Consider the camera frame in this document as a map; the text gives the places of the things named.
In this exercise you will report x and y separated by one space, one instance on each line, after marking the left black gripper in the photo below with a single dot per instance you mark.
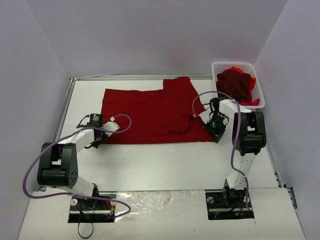
99 139

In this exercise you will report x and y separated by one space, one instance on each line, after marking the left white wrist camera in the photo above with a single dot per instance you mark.
111 126

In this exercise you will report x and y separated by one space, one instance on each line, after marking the red t shirt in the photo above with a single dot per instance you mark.
162 116

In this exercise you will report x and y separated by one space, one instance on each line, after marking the orange shirt in basket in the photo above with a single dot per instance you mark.
252 84

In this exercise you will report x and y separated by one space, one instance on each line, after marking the dark red shirt in basket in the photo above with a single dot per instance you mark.
235 83

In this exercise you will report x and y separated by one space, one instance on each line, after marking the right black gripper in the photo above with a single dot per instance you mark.
216 129

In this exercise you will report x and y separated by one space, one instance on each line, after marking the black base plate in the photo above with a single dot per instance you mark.
91 211
219 210

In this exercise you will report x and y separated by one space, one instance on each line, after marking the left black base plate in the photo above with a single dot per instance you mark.
91 211

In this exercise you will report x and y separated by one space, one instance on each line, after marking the white plastic basket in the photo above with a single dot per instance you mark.
219 66

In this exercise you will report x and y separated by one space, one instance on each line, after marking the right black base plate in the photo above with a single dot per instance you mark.
219 210

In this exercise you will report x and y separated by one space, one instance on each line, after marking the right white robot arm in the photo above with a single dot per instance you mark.
248 138

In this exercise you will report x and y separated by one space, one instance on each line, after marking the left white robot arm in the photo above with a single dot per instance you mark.
58 167

